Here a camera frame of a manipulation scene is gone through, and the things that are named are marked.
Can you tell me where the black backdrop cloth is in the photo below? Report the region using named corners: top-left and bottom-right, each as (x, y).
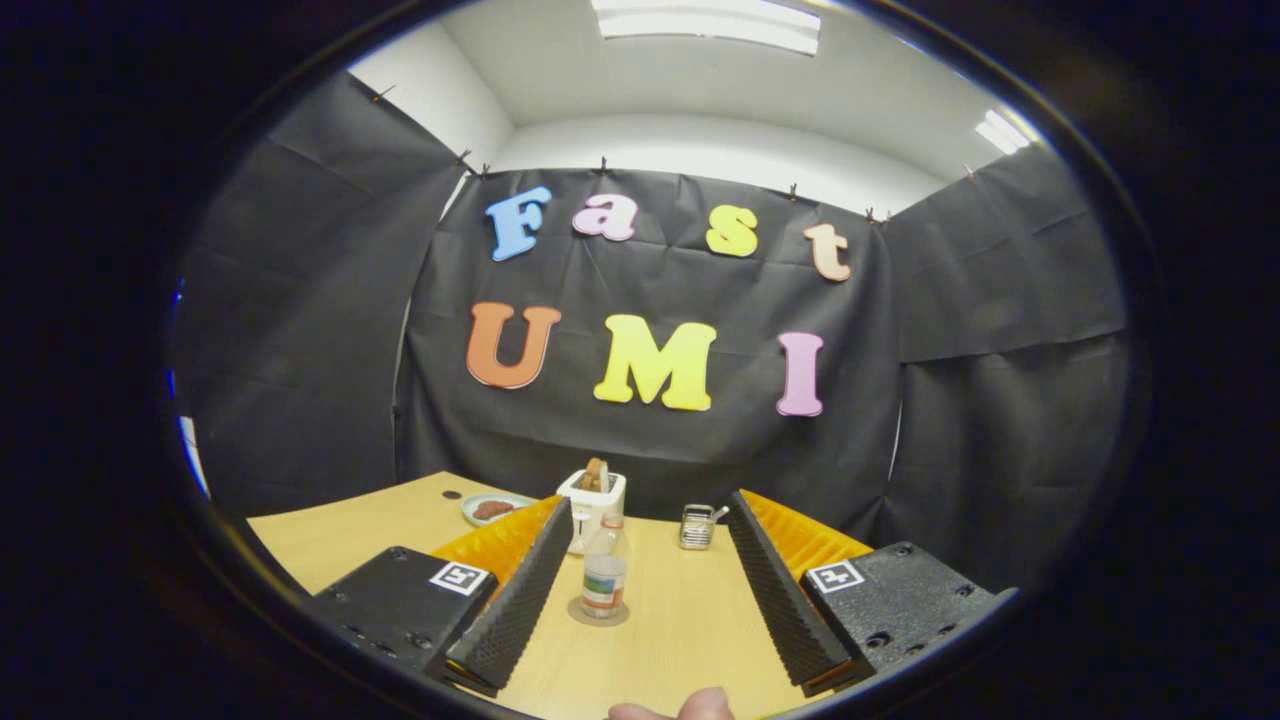
top-left (170, 70), bottom-right (1131, 591)

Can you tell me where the white toaster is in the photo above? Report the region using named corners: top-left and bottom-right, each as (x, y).
top-left (556, 470), bottom-right (628, 556)

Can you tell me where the clear plastic juice bottle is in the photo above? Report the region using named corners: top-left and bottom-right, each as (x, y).
top-left (581, 515), bottom-right (631, 619)

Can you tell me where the wooden table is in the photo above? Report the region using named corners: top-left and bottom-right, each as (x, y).
top-left (247, 471), bottom-right (811, 719)

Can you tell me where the long ceiling light panel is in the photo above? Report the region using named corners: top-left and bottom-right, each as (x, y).
top-left (590, 0), bottom-right (823, 56)

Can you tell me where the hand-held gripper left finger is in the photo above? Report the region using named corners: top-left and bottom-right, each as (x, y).
top-left (300, 495), bottom-right (576, 699)

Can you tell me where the small ceiling light panel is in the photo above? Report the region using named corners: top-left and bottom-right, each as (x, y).
top-left (975, 108), bottom-right (1031, 156)

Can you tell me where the round brown coaster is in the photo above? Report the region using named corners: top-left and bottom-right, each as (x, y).
top-left (567, 595), bottom-right (631, 628)

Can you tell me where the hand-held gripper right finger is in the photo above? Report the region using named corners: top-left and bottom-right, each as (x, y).
top-left (725, 488), bottom-right (1021, 699)

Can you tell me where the pale green plate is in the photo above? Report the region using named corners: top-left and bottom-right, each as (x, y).
top-left (461, 493), bottom-right (538, 528)

